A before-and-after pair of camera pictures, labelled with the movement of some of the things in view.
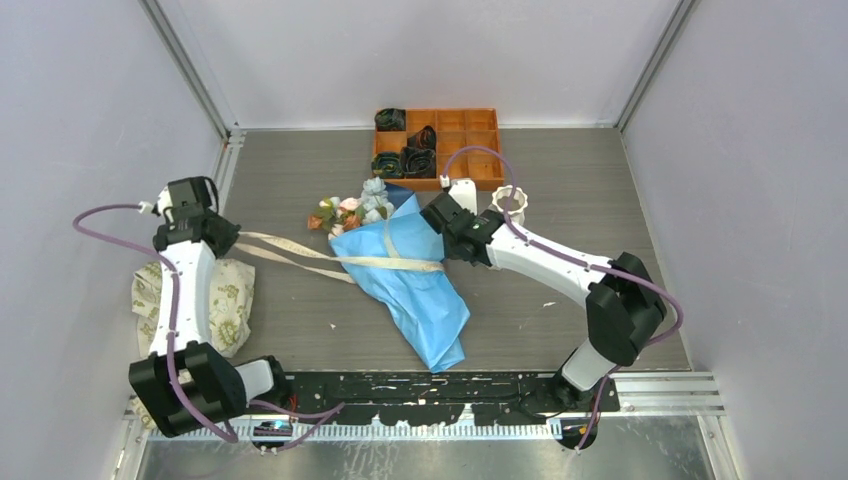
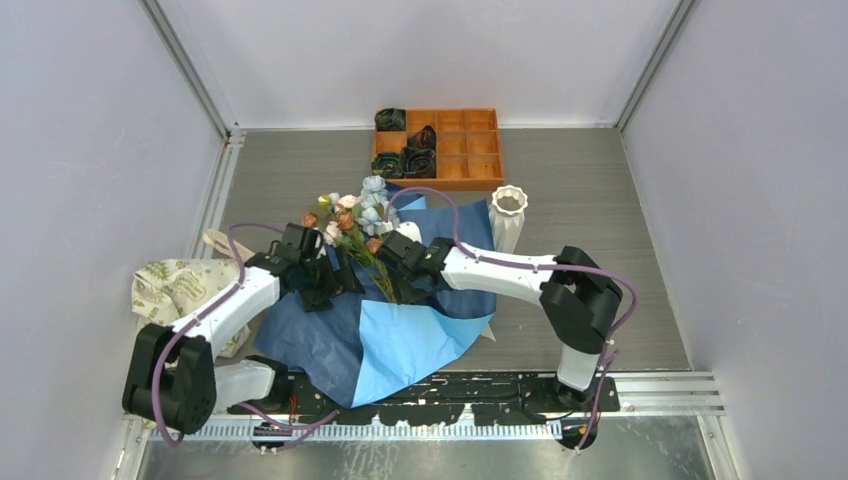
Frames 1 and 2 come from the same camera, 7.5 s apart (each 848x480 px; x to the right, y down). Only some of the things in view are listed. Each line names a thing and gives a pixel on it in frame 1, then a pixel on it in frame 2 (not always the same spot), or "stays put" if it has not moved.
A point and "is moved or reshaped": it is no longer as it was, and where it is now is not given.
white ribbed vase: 518,204 stays put
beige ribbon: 329,265 is moved or reshaped
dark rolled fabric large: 418,163 stays put
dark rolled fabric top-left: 390,119 stays put
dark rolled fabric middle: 425,138 stays put
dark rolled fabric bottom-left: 388,165 stays put
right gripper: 447,250 to 405,291
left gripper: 229,234 to 344,282
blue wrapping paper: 432,326 is moved or reshaped
